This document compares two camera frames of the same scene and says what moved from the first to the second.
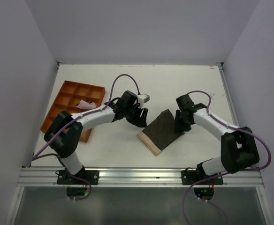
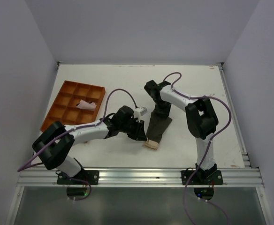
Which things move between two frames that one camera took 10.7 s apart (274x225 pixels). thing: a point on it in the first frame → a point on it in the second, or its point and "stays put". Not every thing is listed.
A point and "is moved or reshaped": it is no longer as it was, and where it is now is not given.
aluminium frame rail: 140,177 stays put
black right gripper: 178,125 → 166,110
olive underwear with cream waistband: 160,133 is moved or reshaped
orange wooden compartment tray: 70,94 stays put
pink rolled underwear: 84,105 stays put
